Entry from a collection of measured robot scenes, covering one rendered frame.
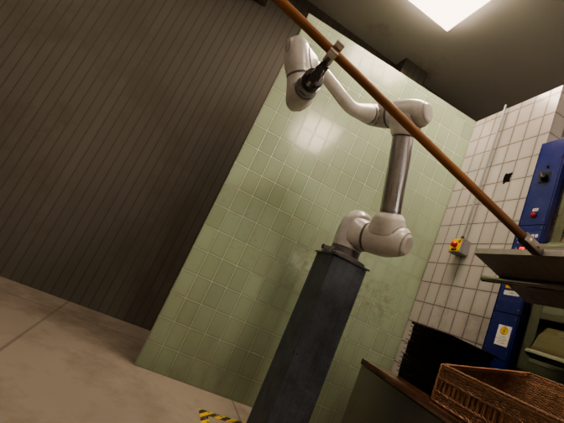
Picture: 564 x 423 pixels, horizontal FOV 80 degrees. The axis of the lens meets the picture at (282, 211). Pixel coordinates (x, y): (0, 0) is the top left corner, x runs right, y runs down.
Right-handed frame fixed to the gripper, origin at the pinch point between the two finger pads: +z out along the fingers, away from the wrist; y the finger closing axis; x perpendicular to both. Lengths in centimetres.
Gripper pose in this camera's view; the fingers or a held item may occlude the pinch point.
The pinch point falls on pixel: (333, 53)
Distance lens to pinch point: 118.4
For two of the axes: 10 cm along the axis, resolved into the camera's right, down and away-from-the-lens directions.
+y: -6.0, 7.7, -2.3
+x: -7.5, -6.4, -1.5
